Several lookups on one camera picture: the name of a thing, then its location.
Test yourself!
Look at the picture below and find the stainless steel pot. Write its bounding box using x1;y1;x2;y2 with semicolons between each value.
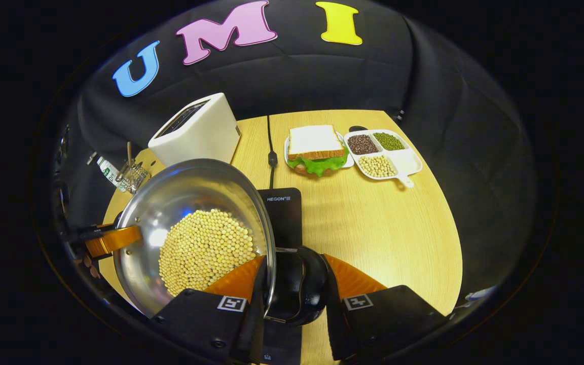
113;158;329;326

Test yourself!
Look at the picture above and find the small pile of soybeans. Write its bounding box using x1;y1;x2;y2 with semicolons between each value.
358;155;398;178

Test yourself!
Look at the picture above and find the white toaster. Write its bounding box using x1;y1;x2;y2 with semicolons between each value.
148;92;242;168

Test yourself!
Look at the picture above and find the sandwich with lettuce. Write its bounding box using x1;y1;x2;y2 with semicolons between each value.
287;125;349;177

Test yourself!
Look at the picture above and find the wire mesh basket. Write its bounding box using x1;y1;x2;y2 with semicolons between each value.
116;160;152;194

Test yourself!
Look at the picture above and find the black backdrop cloth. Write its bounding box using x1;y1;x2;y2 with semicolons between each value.
56;0;538;305

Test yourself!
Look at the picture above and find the black induction cooktop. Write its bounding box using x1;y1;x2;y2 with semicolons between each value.
257;188;304;365

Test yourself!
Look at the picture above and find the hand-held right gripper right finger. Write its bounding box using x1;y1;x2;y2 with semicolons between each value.
321;253;450;362

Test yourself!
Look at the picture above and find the pile of dark red beans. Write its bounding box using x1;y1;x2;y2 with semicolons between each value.
348;134;379;155

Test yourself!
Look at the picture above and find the white and blue object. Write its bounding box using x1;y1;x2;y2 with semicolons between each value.
462;285;498;304

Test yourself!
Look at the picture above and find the pile of green mung beans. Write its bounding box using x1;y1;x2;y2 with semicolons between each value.
373;132;405;151

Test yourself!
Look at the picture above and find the white divided dish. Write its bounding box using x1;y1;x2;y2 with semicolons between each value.
344;129;423;189

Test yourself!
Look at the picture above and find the black power cable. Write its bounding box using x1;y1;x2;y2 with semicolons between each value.
266;116;278;189

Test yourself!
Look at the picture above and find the white plastic bottle green label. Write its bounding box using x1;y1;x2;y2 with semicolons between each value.
88;152;128;192

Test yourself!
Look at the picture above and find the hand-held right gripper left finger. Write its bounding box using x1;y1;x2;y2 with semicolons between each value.
150;255;273;365

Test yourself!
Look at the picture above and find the small white plate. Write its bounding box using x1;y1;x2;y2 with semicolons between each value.
284;131;354;176

